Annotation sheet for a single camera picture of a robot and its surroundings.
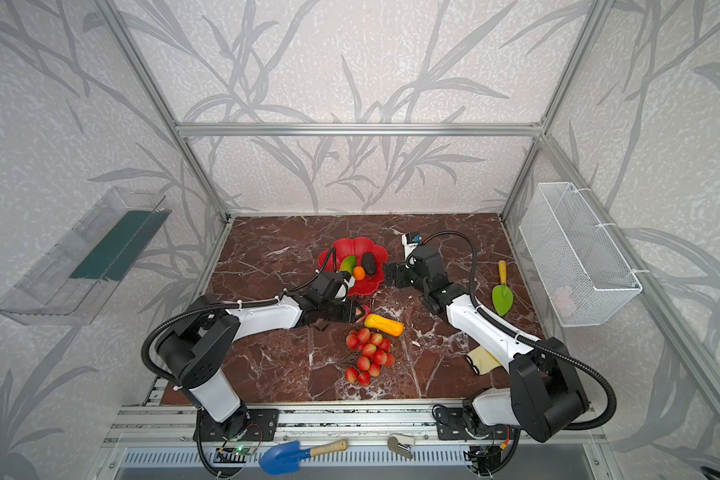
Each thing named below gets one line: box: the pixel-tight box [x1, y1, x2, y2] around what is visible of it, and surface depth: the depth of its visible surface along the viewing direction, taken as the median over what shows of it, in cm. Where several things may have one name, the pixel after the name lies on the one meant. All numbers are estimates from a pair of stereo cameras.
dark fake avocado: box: [362, 252, 377, 277], surface depth 105 cm
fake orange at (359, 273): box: [353, 266, 366, 281], surface depth 101 cm
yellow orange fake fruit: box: [364, 314, 405, 337], surface depth 90 cm
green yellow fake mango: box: [340, 255, 357, 275], surface depth 104 cm
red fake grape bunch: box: [338, 328, 395, 387], surface depth 82 cm
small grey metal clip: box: [387, 434, 415, 460], surface depth 71 cm
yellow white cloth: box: [467, 345, 502, 375], surface depth 85 cm
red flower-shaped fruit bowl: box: [318, 236, 388, 297], surface depth 108 cm
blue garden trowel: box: [259, 439, 349, 476], surface depth 71 cm
